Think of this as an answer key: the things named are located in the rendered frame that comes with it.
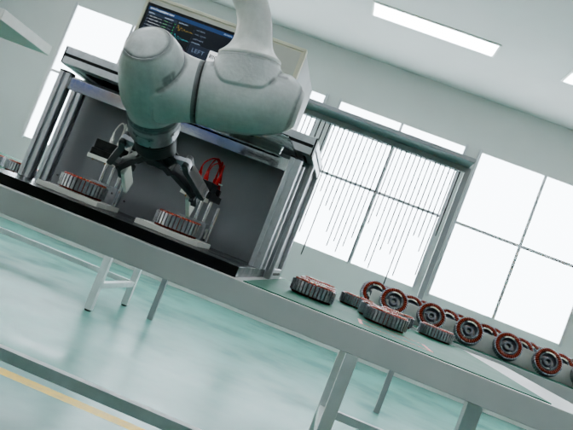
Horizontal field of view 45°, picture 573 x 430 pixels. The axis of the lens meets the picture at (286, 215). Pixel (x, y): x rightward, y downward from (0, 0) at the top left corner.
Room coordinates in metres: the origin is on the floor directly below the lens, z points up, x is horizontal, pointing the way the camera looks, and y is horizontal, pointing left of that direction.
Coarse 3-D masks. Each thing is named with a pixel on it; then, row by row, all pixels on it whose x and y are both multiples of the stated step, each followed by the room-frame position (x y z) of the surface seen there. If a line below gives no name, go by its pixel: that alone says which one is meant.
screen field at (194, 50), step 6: (192, 48) 1.75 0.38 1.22; (198, 48) 1.74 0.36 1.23; (204, 48) 1.74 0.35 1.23; (192, 54) 1.75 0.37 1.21; (198, 54) 1.74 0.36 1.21; (204, 54) 1.74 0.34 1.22; (210, 54) 1.74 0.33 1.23; (216, 54) 1.74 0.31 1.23; (204, 60) 1.74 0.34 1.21; (210, 60) 1.74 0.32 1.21
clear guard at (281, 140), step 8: (200, 128) 1.45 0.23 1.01; (208, 128) 1.45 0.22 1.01; (224, 136) 1.44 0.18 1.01; (232, 136) 1.44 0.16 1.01; (240, 136) 1.45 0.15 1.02; (248, 136) 1.45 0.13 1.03; (256, 136) 1.46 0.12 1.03; (264, 136) 1.46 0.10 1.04; (272, 136) 1.47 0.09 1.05; (280, 136) 1.48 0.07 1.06; (288, 136) 1.48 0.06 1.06; (248, 144) 1.43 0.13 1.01; (256, 144) 1.44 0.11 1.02; (264, 144) 1.44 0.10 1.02; (272, 144) 1.45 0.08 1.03; (280, 144) 1.45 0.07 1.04; (288, 144) 1.58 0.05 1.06; (264, 152) 1.43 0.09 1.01; (272, 152) 1.43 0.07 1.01; (280, 152) 1.44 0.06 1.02; (288, 152) 1.69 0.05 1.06
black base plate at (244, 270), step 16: (0, 176) 1.42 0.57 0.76; (16, 176) 1.53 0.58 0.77; (32, 192) 1.41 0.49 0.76; (48, 192) 1.40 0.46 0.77; (64, 208) 1.40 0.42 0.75; (80, 208) 1.40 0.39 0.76; (96, 208) 1.48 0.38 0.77; (112, 224) 1.39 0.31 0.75; (128, 224) 1.39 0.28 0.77; (144, 240) 1.38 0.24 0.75; (160, 240) 1.38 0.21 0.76; (176, 240) 1.46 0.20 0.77; (192, 256) 1.37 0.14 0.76; (208, 256) 1.37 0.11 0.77; (224, 256) 1.62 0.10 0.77; (224, 272) 1.36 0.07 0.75; (240, 272) 1.41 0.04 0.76; (256, 272) 1.67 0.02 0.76
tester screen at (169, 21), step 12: (156, 12) 1.76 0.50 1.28; (168, 12) 1.76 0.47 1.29; (144, 24) 1.76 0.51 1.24; (156, 24) 1.76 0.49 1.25; (168, 24) 1.75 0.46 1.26; (180, 24) 1.75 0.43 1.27; (192, 24) 1.75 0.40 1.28; (180, 36) 1.75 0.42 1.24; (192, 36) 1.75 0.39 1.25; (204, 36) 1.74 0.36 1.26; (216, 36) 1.74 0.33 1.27; (228, 36) 1.74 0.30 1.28; (216, 48) 1.74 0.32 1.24
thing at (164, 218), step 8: (160, 208) 1.59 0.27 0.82; (160, 216) 1.56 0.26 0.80; (168, 216) 1.55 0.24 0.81; (176, 216) 1.55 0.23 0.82; (160, 224) 1.56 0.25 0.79; (168, 224) 1.55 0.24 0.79; (176, 224) 1.54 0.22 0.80; (184, 224) 1.55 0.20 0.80; (192, 224) 1.56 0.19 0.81; (200, 224) 1.60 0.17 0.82; (184, 232) 1.55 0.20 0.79; (192, 232) 1.57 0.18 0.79; (200, 232) 1.60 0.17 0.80
